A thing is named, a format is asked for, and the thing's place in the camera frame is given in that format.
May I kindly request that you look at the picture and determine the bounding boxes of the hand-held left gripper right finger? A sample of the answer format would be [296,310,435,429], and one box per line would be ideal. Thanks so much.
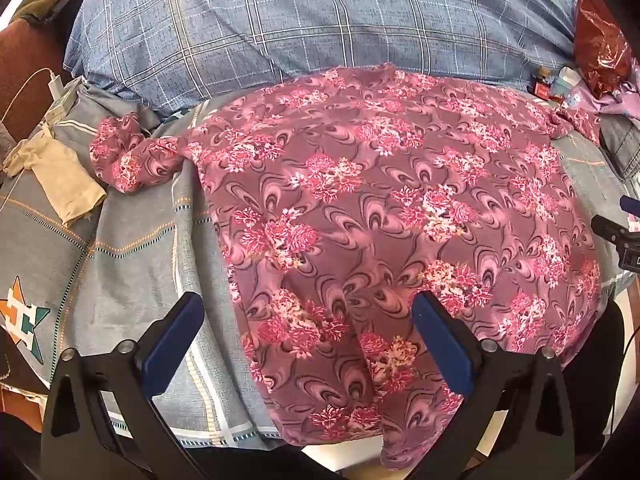
[411,291,576,480]

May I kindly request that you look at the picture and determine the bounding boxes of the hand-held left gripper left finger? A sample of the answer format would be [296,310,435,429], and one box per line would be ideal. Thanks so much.
[40,291,206,480]

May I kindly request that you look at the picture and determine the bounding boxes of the pink floral garment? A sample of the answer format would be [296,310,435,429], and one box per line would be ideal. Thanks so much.
[89,62,602,471]

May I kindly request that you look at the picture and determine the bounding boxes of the blue denim cloth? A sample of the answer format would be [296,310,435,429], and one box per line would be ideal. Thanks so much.
[597,112,640,181]

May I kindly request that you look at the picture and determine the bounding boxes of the grey patterned bedsheet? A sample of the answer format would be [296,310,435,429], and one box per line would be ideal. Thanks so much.
[0,79,636,451]

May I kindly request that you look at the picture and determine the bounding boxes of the purple printed cloth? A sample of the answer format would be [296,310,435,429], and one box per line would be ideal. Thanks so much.
[560,67,640,121]

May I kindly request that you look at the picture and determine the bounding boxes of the small red box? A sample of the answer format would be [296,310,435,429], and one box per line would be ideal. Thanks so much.
[531,66,553,98]

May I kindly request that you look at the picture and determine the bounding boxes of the red plastic bag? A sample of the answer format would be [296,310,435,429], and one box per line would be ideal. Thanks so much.
[574,0,633,97]

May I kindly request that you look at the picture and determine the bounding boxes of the beige small cloth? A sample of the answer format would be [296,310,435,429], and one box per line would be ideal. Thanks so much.
[2,132,108,227]

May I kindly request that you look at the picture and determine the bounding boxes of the white charger plug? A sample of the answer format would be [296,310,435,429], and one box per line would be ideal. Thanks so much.
[47,72,69,104]

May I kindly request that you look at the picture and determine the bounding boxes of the brown headboard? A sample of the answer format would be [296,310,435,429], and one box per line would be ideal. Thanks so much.
[0,17,76,141]

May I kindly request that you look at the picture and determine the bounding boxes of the blue plaid quilt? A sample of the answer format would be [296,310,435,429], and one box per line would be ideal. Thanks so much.
[62,0,581,121]

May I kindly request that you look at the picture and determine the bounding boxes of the white charger cable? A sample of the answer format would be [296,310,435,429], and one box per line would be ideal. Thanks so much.
[0,67,53,126]

